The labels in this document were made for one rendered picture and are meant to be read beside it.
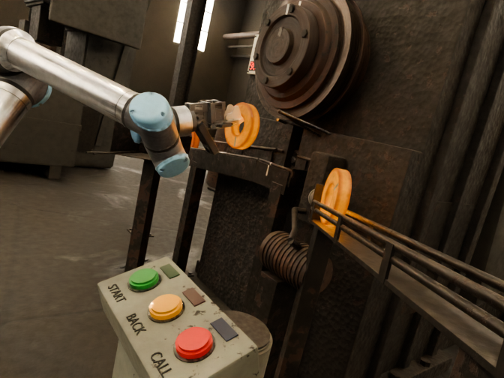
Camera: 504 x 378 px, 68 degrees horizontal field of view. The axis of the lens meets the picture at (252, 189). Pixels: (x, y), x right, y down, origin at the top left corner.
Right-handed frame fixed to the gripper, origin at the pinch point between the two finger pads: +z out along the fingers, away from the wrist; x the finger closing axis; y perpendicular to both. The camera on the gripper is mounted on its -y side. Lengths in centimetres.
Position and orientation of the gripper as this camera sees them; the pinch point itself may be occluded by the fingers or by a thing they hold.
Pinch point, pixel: (242, 120)
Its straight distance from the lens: 126.1
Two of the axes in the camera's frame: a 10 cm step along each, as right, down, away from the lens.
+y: 0.0, -9.4, -3.5
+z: 8.1, -2.1, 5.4
